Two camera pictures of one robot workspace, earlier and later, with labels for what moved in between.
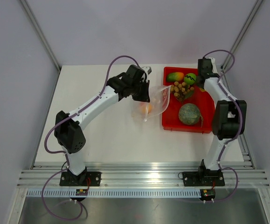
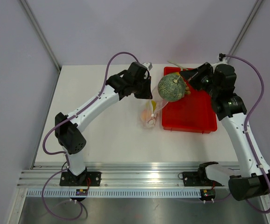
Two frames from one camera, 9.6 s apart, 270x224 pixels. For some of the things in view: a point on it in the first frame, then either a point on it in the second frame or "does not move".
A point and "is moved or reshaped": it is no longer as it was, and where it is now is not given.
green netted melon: (189, 114) -> (171, 87)
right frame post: (241, 34) does not move
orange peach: (145, 108) -> (146, 115)
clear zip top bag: (159, 98) is moved or reshaped
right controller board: (208, 194) does not move
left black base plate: (92, 178) does not move
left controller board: (83, 192) does not move
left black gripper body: (139, 90) does not move
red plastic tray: (191, 108) does not move
